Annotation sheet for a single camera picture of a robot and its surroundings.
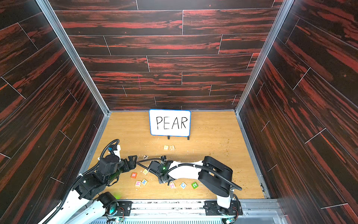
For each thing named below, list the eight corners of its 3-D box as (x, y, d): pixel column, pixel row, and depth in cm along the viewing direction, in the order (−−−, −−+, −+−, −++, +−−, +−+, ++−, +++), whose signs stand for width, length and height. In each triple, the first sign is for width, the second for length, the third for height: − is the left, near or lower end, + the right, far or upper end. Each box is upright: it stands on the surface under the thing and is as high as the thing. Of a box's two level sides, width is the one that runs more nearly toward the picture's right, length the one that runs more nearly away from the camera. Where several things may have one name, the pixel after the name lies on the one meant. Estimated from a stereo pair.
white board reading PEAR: (151, 137, 105) (147, 122, 91) (153, 125, 112) (149, 109, 98) (189, 137, 105) (191, 122, 91) (189, 125, 112) (190, 109, 98)
